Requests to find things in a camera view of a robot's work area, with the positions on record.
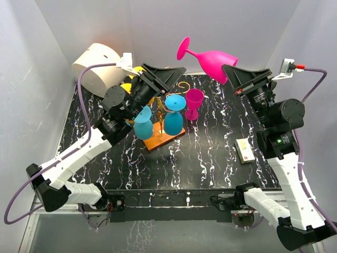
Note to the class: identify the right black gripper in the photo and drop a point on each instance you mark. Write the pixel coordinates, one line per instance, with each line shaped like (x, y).
(239, 78)

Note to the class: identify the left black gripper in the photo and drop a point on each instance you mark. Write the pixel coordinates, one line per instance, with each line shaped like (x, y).
(161, 79)

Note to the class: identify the yellow wine glass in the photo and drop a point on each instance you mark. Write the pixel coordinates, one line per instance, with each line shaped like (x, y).
(136, 69)
(127, 87)

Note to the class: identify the magenta wine glass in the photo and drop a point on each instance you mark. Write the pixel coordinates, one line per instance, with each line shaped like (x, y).
(211, 62)
(194, 99)

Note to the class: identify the blue wine glass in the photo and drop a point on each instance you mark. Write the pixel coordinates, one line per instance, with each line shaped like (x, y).
(173, 121)
(143, 125)

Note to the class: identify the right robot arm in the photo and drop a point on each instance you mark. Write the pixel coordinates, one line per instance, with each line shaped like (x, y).
(302, 222)

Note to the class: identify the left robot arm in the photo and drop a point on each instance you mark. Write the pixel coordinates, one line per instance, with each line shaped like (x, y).
(50, 180)

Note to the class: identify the white cylindrical container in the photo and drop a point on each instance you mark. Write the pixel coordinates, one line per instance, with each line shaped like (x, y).
(99, 79)

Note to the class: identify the small white box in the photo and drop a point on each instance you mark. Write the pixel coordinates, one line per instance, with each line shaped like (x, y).
(244, 151)

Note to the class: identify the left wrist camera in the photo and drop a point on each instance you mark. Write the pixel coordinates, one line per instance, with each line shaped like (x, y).
(126, 64)

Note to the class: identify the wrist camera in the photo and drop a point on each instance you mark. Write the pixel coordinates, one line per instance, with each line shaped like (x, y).
(287, 68)
(126, 64)

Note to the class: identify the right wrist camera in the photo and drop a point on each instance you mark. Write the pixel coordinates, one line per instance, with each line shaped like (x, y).
(287, 68)

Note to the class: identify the gold wire wine glass rack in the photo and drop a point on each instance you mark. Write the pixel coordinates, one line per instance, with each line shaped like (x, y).
(159, 137)

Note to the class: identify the aluminium table frame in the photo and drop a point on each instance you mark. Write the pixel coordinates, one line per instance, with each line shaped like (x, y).
(301, 223)

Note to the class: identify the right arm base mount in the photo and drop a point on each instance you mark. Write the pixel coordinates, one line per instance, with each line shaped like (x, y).
(228, 202)

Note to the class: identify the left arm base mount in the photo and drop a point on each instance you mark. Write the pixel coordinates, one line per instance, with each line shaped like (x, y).
(111, 202)

